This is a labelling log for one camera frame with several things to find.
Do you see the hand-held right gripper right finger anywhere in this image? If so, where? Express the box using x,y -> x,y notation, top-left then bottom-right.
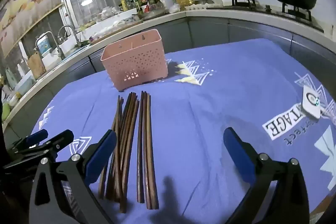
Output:
223,127 -> 310,224

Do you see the black gas stove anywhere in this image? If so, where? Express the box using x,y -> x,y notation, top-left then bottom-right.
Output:
222,0 -> 325,33

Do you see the metal basin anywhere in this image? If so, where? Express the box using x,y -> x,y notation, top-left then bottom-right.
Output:
133,7 -> 166,20

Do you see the blue printed tablecloth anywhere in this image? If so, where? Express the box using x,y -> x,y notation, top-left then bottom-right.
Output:
30,38 -> 336,224

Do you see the chrome kitchen faucet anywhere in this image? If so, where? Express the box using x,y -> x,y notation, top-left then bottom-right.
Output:
57,25 -> 80,47
35,31 -> 66,60

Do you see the long wooden board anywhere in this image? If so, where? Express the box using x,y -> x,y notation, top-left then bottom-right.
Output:
88,20 -> 143,45

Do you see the wooden cutting board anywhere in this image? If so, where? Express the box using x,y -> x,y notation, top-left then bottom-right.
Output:
27,51 -> 47,80

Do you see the kitchen counter with grey cabinets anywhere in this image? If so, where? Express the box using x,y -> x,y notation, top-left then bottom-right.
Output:
0,7 -> 336,135

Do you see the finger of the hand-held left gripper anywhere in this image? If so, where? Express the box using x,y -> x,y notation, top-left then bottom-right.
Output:
3,130 -> 75,172
7,129 -> 49,155

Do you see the pink plastic utensil basket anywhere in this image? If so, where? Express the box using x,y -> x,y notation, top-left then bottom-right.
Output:
101,29 -> 169,91

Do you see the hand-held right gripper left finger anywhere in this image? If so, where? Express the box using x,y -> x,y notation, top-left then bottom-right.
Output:
28,130 -> 117,224

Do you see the small white device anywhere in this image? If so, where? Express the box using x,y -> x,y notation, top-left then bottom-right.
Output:
302,85 -> 322,119

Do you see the bunch of wooden chopsticks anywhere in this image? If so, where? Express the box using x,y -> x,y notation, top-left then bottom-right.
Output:
98,91 -> 160,214

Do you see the light blue plastic box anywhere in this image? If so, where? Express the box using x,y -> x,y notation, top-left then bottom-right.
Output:
16,74 -> 36,94

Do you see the white egg tray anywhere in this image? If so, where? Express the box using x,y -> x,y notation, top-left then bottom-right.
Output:
184,1 -> 223,10

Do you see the pale green detergent bottle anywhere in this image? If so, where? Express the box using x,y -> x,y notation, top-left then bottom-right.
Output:
5,67 -> 17,89

